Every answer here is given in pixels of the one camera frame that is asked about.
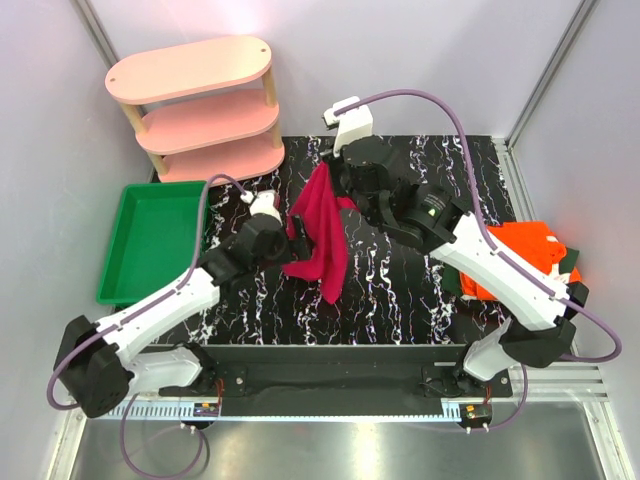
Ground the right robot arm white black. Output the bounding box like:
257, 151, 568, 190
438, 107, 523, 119
322, 136, 589, 397

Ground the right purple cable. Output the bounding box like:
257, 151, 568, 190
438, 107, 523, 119
333, 88, 624, 432

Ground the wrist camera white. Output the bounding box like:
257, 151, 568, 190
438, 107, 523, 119
240, 190, 282, 223
322, 96, 373, 158

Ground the dark green t-shirt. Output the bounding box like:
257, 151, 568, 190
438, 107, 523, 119
442, 248, 581, 300

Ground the aluminium frame rail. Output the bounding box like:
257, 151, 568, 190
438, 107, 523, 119
492, 137, 608, 403

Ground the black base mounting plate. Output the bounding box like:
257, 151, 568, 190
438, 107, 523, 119
160, 345, 513, 421

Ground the purple cable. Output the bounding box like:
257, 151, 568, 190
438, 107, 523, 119
333, 88, 624, 432
47, 173, 254, 476

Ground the green plastic tray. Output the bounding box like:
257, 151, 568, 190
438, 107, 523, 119
96, 181, 204, 307

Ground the red t-shirt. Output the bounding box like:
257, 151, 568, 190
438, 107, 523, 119
282, 163, 357, 304

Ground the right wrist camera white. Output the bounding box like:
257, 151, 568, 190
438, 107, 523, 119
322, 96, 373, 158

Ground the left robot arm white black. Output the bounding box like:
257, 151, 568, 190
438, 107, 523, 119
54, 213, 312, 418

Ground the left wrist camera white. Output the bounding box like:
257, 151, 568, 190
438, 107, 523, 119
240, 190, 282, 223

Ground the orange t-shirt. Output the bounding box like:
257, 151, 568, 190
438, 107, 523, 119
455, 222, 557, 301

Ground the pink three-tier shelf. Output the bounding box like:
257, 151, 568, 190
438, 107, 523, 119
105, 35, 285, 183

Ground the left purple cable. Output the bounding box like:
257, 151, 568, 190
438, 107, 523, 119
47, 173, 254, 476

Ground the white slotted cable duct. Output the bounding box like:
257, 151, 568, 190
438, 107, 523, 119
103, 400, 221, 421

